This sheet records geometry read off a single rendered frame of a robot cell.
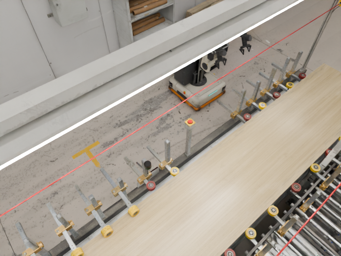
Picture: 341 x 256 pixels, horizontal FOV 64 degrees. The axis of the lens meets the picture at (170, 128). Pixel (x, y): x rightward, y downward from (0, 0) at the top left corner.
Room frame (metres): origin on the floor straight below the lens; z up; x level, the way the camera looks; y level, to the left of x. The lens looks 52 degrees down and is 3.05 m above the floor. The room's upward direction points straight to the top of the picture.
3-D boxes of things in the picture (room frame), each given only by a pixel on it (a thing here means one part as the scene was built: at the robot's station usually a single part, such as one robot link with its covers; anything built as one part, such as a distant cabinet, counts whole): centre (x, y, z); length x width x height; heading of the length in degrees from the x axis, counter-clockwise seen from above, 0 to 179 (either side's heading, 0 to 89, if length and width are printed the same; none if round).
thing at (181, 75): (3.18, -0.36, 0.59); 0.55 x 0.34 x 0.83; 129
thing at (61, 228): (0.69, 0.82, 0.95); 0.14 x 0.06 x 0.05; 130
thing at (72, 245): (0.69, 0.84, 0.95); 0.50 x 0.04 x 0.04; 40
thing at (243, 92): (1.98, -0.74, 0.91); 0.04 x 0.04 x 0.48; 40
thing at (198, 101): (3.10, -0.42, 0.16); 0.67 x 0.64 x 0.25; 39
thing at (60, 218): (0.71, 0.80, 0.93); 0.04 x 0.04 x 0.48; 40
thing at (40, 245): (0.53, 1.01, 0.95); 0.14 x 0.06 x 0.05; 130
